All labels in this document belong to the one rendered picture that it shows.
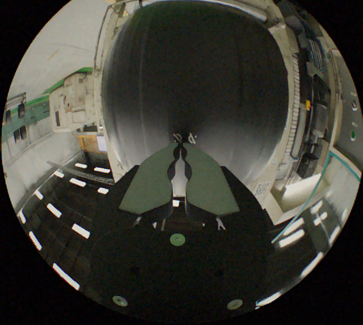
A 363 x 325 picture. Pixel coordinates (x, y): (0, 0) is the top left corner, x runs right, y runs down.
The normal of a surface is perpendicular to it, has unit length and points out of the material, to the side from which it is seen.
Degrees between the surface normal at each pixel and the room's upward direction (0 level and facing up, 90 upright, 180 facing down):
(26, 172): 90
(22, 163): 90
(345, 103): 90
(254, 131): 83
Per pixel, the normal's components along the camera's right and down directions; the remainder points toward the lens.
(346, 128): -1.00, -0.01
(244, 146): 0.00, 0.54
